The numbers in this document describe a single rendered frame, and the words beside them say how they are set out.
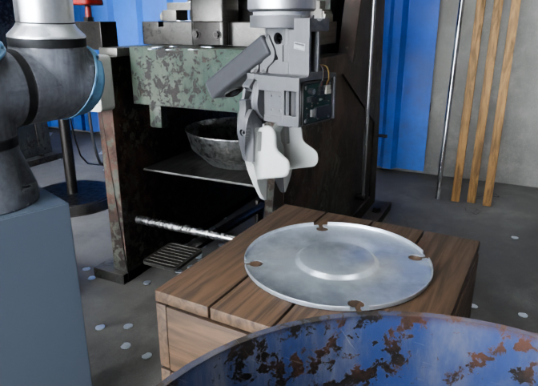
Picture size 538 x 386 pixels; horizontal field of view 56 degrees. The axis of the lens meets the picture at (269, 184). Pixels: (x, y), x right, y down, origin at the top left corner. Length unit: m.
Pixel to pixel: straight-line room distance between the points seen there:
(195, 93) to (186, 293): 0.66
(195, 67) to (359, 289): 0.73
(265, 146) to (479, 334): 0.30
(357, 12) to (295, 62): 1.03
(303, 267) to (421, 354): 0.35
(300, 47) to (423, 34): 1.91
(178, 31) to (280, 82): 0.87
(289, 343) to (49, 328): 0.53
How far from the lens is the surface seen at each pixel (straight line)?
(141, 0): 3.09
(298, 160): 0.63
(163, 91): 1.33
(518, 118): 2.47
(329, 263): 0.79
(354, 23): 1.57
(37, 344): 0.89
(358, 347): 0.46
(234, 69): 0.61
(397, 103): 2.47
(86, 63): 0.89
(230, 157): 1.37
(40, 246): 0.83
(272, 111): 0.58
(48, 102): 0.84
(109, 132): 1.39
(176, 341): 0.77
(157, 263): 1.25
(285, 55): 0.57
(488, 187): 2.19
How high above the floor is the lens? 0.71
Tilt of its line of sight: 18 degrees down
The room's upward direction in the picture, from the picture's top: straight up
